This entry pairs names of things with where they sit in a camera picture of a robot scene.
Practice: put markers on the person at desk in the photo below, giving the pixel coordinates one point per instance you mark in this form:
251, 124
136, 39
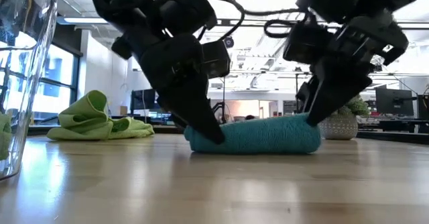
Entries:
250, 117

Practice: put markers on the black aluminium table frame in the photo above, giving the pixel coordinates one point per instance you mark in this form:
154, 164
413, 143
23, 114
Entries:
395, 136

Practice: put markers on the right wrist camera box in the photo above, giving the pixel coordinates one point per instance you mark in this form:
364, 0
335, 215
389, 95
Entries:
306, 43

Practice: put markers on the lime green microfiber towel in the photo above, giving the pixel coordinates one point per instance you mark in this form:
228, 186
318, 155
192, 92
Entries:
87, 123

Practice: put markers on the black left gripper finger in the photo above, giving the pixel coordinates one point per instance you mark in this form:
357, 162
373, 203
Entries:
179, 122
194, 110

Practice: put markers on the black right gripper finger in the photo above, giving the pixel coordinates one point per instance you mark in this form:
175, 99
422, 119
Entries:
335, 86
306, 96

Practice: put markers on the black computer monitor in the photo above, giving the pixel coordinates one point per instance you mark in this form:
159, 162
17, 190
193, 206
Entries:
393, 101
142, 99
424, 106

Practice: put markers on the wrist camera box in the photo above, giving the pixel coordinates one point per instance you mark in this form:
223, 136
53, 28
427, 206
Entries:
216, 59
306, 43

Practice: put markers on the artificial green potted plant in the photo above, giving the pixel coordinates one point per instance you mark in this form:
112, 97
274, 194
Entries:
342, 128

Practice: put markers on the clear plastic basket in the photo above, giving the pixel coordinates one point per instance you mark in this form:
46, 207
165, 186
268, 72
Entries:
27, 66

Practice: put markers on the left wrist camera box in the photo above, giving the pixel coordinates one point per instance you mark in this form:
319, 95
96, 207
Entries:
216, 59

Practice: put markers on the teal microfiber towel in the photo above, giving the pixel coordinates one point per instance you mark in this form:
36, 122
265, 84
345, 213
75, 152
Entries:
261, 137

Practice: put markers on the large office window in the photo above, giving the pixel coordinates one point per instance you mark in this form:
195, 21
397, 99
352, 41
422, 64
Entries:
63, 83

